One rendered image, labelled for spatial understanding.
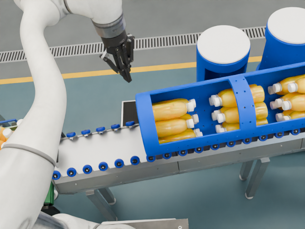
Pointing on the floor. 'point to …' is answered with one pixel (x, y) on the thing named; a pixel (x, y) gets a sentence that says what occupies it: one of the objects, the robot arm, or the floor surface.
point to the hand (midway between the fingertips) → (125, 73)
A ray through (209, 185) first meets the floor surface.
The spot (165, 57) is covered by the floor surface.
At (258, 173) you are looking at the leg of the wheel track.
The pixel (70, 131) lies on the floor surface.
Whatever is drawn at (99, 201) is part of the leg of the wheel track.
